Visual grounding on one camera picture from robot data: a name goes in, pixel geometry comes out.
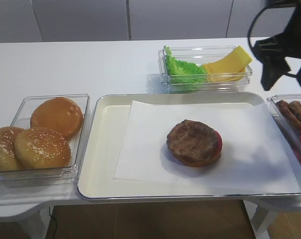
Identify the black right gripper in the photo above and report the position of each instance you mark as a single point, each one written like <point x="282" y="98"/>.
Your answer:
<point x="273" y="51"/>

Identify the clear lettuce cheese container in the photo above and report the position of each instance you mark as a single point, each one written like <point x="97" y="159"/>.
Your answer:
<point x="200" y="55"/>

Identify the green lettuce leaves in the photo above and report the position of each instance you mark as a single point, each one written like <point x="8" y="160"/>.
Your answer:
<point x="183" y="72"/>

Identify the clear patty tomato container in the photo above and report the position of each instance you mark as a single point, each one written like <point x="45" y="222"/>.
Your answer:
<point x="290" y="134"/>

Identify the yellow cheese slices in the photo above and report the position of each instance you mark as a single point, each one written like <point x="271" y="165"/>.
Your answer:
<point x="230" y="68"/>

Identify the white paper sheet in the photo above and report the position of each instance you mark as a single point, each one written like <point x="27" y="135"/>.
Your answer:
<point x="254" y="158"/>

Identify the red tomato slice on bun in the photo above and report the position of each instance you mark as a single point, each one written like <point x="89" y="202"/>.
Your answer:
<point x="219" y="145"/>

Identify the white serving tray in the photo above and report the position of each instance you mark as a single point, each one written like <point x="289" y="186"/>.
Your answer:
<point x="107" y="134"/>

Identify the bottom bun on tray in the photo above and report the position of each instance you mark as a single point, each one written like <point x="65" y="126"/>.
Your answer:
<point x="197" y="158"/>

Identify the plain brown bun half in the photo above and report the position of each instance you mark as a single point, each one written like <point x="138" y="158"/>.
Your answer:
<point x="60" y="114"/>

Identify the clear bun container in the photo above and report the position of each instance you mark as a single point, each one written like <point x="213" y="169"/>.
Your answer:
<point x="49" y="176"/>

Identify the right sesame bun top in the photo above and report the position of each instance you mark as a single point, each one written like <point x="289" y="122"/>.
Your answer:
<point x="40" y="148"/>

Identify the sesame bun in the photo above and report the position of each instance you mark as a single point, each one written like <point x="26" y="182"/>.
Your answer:
<point x="40" y="148"/>
<point x="8" y="159"/>

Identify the left sesame bun top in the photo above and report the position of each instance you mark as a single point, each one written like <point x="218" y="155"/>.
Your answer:
<point x="8" y="159"/>

